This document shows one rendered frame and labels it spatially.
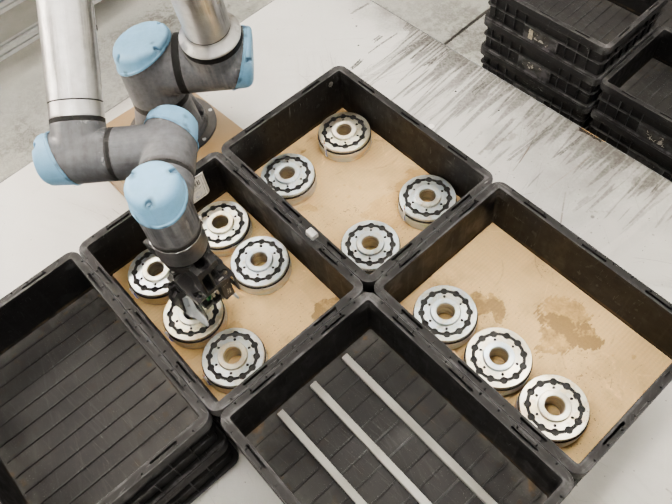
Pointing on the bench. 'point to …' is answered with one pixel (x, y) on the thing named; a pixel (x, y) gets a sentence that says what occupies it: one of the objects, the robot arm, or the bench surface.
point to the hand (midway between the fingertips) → (207, 302)
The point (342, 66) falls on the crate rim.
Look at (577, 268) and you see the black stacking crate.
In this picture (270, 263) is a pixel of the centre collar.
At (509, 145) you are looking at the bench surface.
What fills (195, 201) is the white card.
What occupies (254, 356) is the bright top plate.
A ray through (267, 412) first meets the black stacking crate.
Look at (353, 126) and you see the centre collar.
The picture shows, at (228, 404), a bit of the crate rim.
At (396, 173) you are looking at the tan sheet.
